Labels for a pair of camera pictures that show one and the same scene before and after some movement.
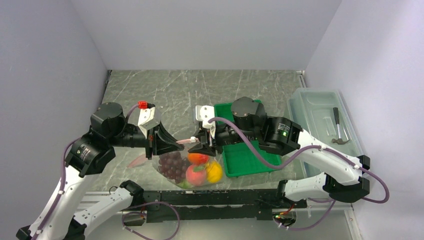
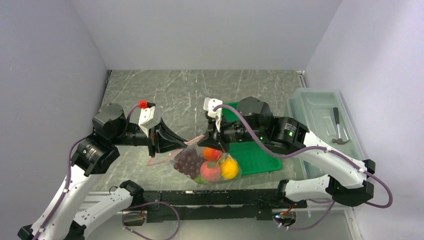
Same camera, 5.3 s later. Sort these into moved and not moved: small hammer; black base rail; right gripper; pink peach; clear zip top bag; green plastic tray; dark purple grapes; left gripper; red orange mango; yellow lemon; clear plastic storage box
Moved: pink peach; red orange mango; clear zip top bag; dark purple grapes; yellow lemon
Not moved: black base rail; small hammer; right gripper; green plastic tray; clear plastic storage box; left gripper
